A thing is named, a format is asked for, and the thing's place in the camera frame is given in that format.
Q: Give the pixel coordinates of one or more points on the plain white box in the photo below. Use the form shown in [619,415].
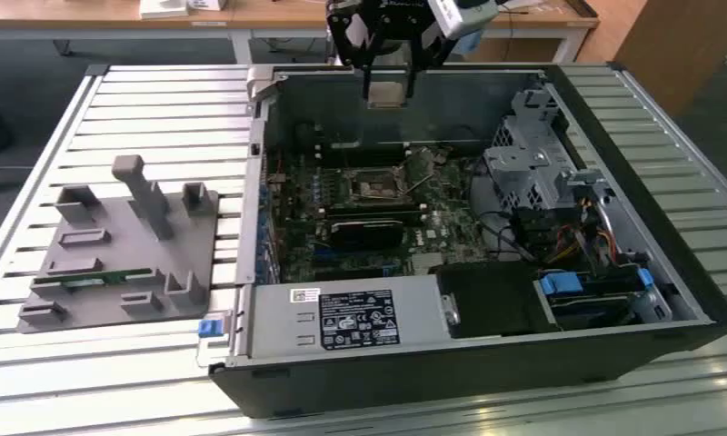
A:
[163,10]

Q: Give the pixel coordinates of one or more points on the black open PC case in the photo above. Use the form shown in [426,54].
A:
[400,386]

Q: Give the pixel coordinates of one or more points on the grey plastic parts rack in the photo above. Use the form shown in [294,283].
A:
[127,254]

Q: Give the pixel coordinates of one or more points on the white box with dark print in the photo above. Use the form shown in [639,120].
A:
[208,4]

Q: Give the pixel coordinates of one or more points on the metal disk bay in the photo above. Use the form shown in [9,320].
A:
[649,309]

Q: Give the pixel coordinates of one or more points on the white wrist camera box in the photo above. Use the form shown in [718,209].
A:
[460,20]

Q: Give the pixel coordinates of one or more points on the pale blue teach pendant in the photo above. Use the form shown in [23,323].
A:
[471,43]

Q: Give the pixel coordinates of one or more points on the black RAM slot bank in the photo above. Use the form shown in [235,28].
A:
[351,156]
[370,211]

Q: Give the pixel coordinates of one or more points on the long wooden desk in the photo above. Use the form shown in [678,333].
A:
[67,20]

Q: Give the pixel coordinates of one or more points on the green Dell motherboard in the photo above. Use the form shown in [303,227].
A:
[448,213]

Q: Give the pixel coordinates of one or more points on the small blue plastic clip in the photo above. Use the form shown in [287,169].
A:
[645,278]

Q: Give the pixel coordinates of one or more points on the wooden cabinet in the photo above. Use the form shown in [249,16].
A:
[685,45]

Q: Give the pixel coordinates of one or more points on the CPU socket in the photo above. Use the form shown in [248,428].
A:
[363,181]

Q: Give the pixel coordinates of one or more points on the silver CPU plate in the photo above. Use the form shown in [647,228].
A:
[387,95]

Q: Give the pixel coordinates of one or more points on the blue case latch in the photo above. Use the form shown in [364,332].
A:
[212,329]

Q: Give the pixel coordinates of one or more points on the black graphics card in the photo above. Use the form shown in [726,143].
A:
[363,234]

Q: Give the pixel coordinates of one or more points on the green RAM stick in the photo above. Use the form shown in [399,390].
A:
[115,275]

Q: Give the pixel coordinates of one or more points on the thin metal locking lever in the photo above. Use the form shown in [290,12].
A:
[419,181]

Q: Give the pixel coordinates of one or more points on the blue disk carrier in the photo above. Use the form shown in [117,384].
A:
[561,284]

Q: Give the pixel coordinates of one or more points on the grey power supply unit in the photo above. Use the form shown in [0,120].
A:
[279,309]

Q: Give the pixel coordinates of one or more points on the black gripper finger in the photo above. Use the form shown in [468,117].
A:
[412,68]
[339,36]

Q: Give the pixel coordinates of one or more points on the grey metal drive cage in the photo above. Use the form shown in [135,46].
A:
[515,163]

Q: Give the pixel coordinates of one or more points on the small silver heatsink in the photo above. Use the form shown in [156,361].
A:
[428,264]

